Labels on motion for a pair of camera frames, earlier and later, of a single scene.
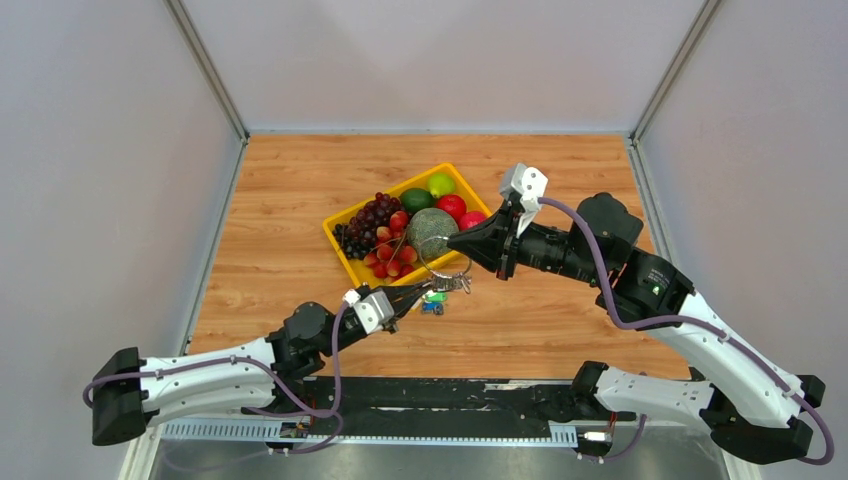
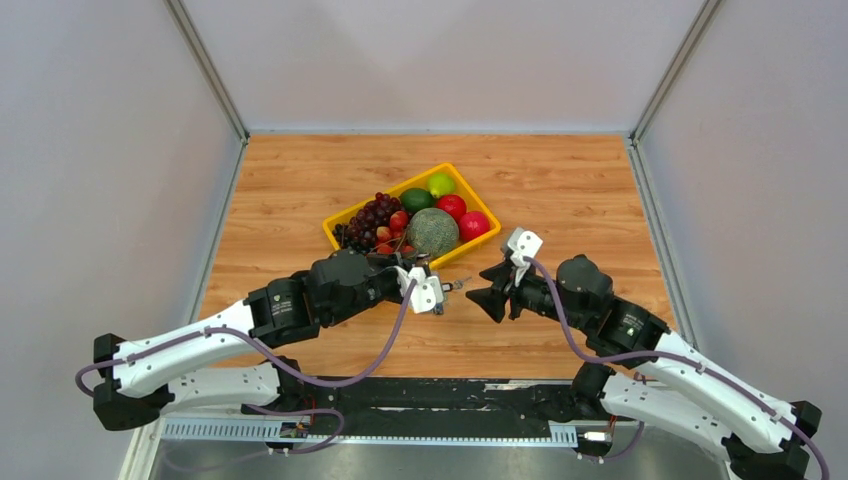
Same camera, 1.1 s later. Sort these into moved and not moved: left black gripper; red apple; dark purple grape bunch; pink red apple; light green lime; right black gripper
Moved: right black gripper; left black gripper
Not moved: red apple; pink red apple; light green lime; dark purple grape bunch
